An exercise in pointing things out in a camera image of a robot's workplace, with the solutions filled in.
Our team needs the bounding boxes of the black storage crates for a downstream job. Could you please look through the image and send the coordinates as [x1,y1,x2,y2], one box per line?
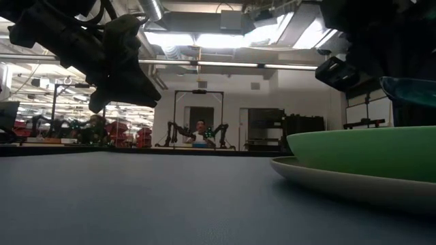
[281,114,326,152]

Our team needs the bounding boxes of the silver ceiling duct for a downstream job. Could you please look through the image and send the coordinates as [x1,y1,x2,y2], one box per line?
[137,0,165,22]

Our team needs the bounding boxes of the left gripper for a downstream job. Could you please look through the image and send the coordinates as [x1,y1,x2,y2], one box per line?
[8,6,161,114]

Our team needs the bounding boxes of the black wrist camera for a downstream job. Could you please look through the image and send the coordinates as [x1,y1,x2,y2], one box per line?
[102,13,151,67]
[315,56,360,92]

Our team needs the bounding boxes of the black shelf rack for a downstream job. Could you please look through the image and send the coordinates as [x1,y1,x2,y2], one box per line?
[247,108,285,152]

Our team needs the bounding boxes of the opaque green plastic plate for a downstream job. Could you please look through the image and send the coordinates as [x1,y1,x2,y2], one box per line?
[286,125,436,184]

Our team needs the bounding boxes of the black gantry frame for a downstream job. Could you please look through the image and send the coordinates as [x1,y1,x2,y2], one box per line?
[50,81,106,137]
[172,89,225,148]

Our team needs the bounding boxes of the clear blue plastic plate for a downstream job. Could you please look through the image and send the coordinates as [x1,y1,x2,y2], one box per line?
[379,76,436,109]

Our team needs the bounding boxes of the black table frame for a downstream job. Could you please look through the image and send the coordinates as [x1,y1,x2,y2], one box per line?
[0,145,290,158]

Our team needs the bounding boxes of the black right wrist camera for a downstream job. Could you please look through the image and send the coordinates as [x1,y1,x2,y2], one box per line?
[315,56,360,92]

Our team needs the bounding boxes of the red storage bins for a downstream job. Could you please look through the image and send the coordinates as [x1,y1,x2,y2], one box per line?
[105,120,153,148]

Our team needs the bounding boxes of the person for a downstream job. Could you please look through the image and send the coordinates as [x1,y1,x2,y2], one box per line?
[87,114,108,144]
[190,119,214,144]

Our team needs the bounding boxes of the long ceiling light strip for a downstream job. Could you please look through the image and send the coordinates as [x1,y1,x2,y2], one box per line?
[138,58,318,71]

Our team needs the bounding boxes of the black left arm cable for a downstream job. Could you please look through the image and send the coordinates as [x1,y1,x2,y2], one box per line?
[78,0,151,31]

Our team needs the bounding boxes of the large pale grey-green plate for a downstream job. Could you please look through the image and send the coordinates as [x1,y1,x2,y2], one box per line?
[270,156,436,214]

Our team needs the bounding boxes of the blue table mat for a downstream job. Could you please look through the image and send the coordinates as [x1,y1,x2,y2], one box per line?
[0,151,436,245]

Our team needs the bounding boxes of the grey ceiling box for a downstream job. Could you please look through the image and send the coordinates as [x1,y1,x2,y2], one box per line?
[219,10,244,32]

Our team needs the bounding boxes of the black tripod stand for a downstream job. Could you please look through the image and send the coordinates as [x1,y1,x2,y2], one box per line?
[343,91,386,130]

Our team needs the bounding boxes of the dark monitor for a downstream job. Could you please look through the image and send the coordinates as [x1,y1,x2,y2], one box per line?
[0,101,20,133]

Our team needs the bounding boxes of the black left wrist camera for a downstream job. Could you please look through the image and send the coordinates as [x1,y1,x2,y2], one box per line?
[102,13,151,67]

